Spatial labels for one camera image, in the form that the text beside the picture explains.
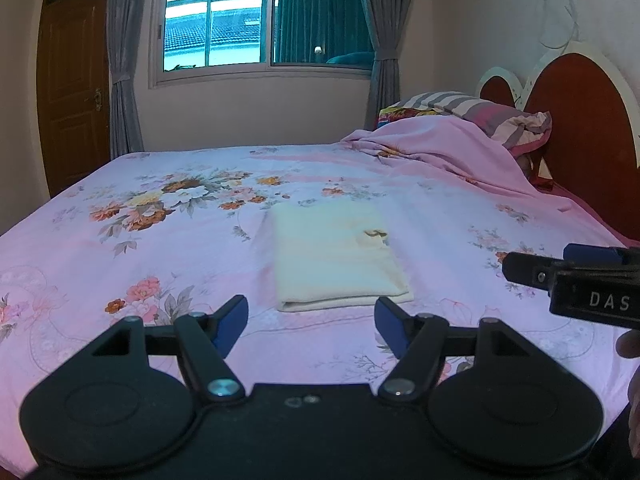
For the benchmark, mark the striped pillow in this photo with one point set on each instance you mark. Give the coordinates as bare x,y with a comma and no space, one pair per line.
495,117

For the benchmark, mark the grey curtain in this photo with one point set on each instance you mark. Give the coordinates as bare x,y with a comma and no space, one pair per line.
125,60
390,35

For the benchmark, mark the bed with pink floral sheet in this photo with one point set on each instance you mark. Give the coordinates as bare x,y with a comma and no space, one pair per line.
125,260

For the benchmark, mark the brown wooden door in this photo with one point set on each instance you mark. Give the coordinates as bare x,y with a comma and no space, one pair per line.
75,90

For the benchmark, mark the person's right hand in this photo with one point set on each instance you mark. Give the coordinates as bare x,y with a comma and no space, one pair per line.
630,346

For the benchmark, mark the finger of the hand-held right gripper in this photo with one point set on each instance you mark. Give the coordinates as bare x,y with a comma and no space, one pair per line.
595,253
525,270

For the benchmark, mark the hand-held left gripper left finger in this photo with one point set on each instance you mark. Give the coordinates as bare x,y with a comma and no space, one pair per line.
231,322

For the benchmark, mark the cream knit sweater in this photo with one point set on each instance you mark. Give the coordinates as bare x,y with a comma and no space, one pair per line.
330,260

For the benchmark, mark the pink blanket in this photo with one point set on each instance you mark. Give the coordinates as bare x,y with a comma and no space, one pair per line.
450,155

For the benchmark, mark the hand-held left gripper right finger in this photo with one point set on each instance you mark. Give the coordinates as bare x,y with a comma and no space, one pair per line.
391,325

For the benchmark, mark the red and white headboard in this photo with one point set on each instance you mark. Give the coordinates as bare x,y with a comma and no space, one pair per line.
585,130

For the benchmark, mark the colourful floral pillow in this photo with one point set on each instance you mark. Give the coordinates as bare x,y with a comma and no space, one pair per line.
395,115

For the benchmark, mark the window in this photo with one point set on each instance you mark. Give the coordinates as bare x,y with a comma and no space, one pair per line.
225,20

